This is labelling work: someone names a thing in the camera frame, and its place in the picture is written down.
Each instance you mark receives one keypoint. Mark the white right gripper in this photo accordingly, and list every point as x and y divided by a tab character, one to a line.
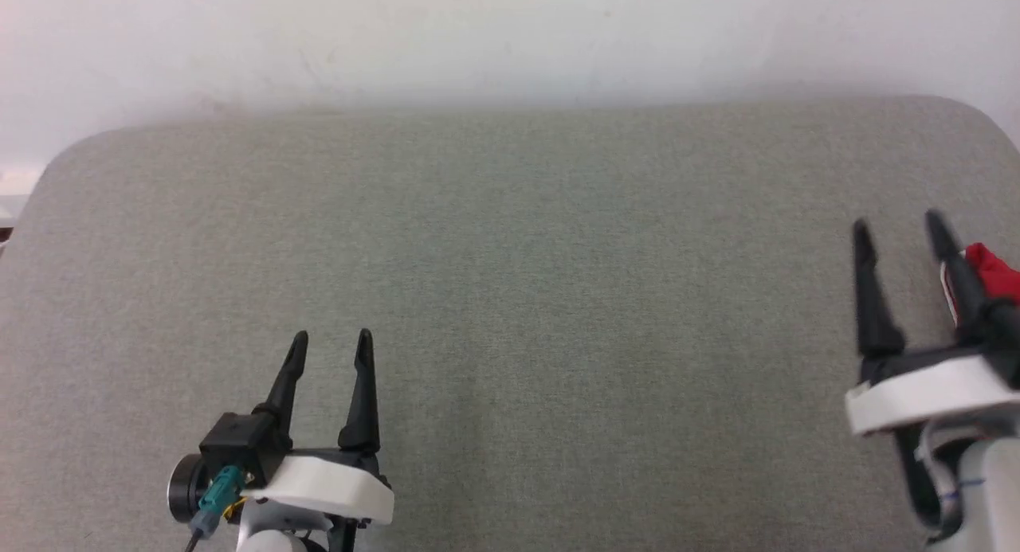
932	393

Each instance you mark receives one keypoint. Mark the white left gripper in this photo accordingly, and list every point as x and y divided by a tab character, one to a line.
327	480

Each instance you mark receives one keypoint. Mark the red and white jersey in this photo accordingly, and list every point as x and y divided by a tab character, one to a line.
996	269

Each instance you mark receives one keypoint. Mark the grey fabric sofa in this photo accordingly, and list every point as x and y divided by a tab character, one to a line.
510	297

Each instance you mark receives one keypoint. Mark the white box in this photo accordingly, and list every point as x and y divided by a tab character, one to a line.
12	197

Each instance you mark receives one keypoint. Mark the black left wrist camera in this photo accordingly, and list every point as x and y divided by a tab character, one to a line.
239	444

